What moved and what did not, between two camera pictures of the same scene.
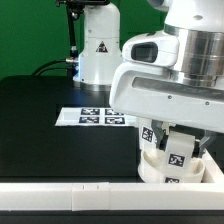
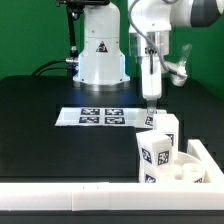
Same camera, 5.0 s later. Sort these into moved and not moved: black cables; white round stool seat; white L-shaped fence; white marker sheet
Moved: white round stool seat
Not moved: white L-shaped fence; black cables; white marker sheet
